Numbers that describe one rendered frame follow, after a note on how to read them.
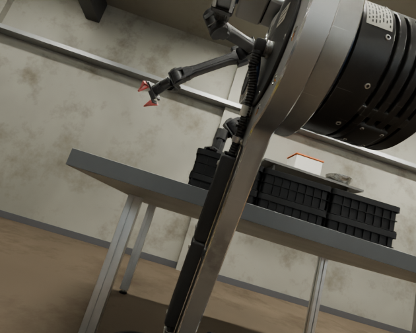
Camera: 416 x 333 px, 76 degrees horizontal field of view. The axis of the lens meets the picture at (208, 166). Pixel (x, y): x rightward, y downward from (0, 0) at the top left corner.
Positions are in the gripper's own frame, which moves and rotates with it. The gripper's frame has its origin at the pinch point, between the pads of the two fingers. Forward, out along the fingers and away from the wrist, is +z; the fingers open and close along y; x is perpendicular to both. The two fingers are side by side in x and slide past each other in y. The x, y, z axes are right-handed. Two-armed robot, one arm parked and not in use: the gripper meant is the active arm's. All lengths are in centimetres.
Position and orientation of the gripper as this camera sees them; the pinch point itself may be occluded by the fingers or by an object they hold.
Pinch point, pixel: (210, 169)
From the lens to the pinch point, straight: 121.6
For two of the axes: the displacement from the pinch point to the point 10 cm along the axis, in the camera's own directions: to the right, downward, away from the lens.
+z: -3.1, 9.3, -2.1
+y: -7.1, -3.7, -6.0
